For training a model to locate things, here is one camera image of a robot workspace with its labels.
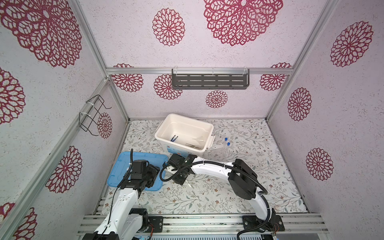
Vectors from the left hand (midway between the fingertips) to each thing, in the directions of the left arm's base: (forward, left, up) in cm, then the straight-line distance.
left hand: (159, 173), depth 86 cm
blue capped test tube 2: (+13, -41, +9) cm, 44 cm away
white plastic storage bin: (+30, -10, -3) cm, 32 cm away
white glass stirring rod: (-4, -16, -5) cm, 17 cm away
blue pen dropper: (+28, -5, -6) cm, 30 cm away
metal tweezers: (+21, -19, -4) cm, 29 cm away
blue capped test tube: (+14, -39, +9) cm, 43 cm away
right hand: (-1, -10, -3) cm, 10 cm away
